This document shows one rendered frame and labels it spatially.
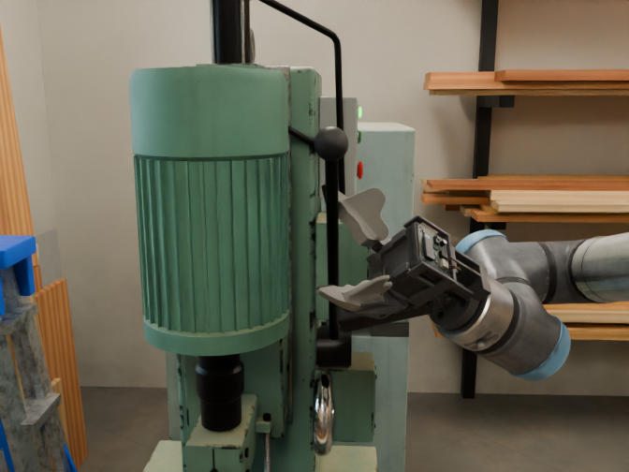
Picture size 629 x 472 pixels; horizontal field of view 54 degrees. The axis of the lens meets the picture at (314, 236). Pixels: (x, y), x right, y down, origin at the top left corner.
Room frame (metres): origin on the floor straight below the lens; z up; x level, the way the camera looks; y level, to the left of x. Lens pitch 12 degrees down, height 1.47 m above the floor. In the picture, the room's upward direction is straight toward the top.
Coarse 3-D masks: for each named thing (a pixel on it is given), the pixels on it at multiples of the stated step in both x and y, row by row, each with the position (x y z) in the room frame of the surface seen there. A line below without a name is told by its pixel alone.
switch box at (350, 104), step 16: (320, 96) 0.98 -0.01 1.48; (352, 96) 0.98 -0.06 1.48; (320, 112) 0.98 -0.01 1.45; (352, 112) 0.97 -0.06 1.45; (320, 128) 0.98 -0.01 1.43; (352, 128) 0.97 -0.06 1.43; (352, 144) 0.97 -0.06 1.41; (320, 160) 0.98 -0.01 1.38; (352, 160) 0.97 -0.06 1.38; (320, 176) 0.98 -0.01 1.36; (352, 176) 0.97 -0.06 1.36; (320, 192) 0.98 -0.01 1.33; (352, 192) 0.97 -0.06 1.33
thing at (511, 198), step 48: (480, 48) 2.91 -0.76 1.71; (480, 96) 2.86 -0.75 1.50; (480, 144) 2.87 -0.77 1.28; (432, 192) 2.75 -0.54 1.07; (480, 192) 2.60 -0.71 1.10; (528, 192) 2.47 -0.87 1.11; (576, 192) 2.46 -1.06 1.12; (624, 192) 2.45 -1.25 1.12; (576, 336) 2.42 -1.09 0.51; (624, 336) 2.41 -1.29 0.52
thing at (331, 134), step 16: (336, 128) 0.62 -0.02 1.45; (320, 144) 0.61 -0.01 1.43; (336, 144) 0.61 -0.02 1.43; (336, 160) 0.63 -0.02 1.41; (336, 176) 0.64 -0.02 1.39; (336, 192) 0.66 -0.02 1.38; (336, 208) 0.67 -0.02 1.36; (336, 224) 0.69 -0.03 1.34; (336, 240) 0.70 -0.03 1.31; (336, 256) 0.72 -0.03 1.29; (336, 272) 0.74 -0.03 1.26; (336, 320) 0.80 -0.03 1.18; (320, 336) 0.83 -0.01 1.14; (336, 336) 0.82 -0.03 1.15; (320, 352) 0.82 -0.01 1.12; (336, 352) 0.82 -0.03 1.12
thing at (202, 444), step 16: (256, 400) 0.78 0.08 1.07; (256, 416) 0.78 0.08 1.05; (192, 432) 0.70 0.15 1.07; (208, 432) 0.69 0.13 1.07; (224, 432) 0.69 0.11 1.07; (240, 432) 0.69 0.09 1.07; (192, 448) 0.67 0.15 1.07; (208, 448) 0.66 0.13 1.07; (224, 448) 0.66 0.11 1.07; (240, 448) 0.66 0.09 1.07; (192, 464) 0.67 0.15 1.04; (208, 464) 0.66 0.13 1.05; (224, 464) 0.66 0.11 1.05; (240, 464) 0.66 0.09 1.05
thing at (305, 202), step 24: (312, 72) 0.89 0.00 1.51; (312, 96) 0.89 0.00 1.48; (312, 120) 0.89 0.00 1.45; (312, 168) 0.89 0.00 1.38; (312, 192) 0.89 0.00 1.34; (312, 216) 0.89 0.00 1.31; (312, 240) 0.89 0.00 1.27; (312, 264) 0.89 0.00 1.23; (312, 288) 0.89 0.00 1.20; (312, 312) 0.89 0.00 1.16; (312, 336) 0.89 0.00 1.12; (312, 360) 0.89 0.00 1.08; (312, 384) 0.89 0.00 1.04; (312, 408) 0.89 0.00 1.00; (288, 432) 0.89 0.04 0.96; (312, 432) 0.89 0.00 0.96; (288, 456) 0.89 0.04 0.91; (312, 456) 0.89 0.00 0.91
